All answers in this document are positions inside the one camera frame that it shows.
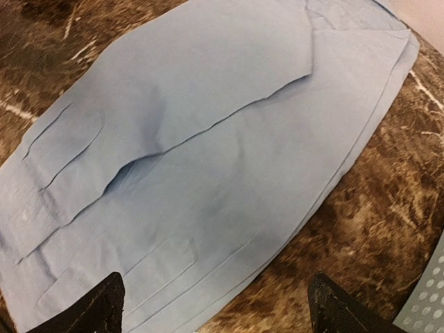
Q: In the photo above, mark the light blue plastic basket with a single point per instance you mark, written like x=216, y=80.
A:
x=423, y=311

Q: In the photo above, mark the light blue long sleeve shirt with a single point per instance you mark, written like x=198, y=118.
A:
x=191, y=152

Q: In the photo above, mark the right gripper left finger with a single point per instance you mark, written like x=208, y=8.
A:
x=99, y=310

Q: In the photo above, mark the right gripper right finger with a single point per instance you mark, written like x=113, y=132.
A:
x=332, y=309

